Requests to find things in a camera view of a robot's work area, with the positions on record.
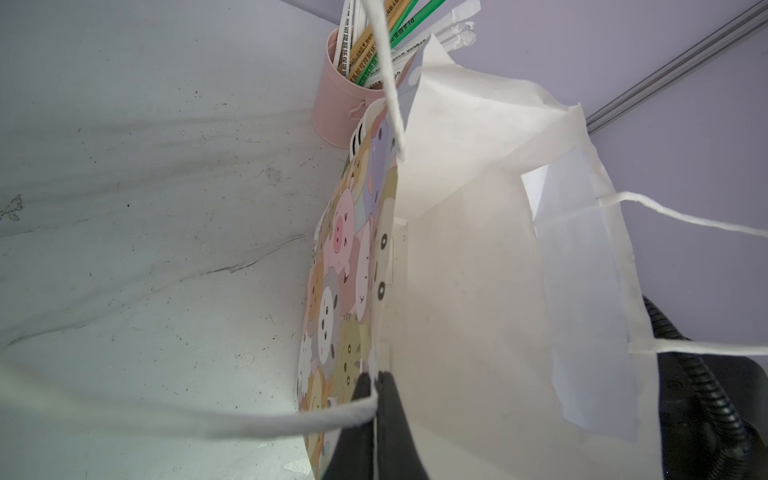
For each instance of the bundle of wrapped straws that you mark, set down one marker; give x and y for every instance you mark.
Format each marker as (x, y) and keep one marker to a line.
(353, 53)

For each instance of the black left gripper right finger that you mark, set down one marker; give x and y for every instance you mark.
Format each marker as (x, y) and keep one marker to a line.
(397, 457)

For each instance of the pink straw holder cup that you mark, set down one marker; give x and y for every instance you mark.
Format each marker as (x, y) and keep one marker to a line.
(339, 104)

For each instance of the white paper gift bag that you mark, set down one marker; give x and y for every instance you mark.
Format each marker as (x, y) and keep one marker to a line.
(192, 280)

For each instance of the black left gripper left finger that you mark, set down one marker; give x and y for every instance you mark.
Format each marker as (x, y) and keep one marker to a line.
(353, 457)

